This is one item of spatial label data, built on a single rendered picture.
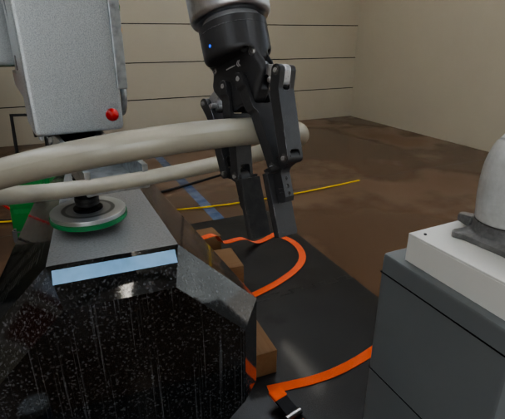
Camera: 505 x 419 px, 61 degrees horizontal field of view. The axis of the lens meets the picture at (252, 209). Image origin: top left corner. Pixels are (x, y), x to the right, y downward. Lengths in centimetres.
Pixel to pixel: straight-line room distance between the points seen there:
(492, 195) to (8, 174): 98
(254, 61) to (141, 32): 604
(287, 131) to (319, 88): 723
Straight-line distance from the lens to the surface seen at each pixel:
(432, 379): 127
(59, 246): 129
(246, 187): 49
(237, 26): 47
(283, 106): 44
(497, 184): 112
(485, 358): 112
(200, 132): 43
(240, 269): 246
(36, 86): 118
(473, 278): 109
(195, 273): 123
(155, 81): 655
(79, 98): 120
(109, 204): 138
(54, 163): 44
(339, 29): 780
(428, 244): 116
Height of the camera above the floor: 136
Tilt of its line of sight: 22 degrees down
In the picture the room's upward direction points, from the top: straight up
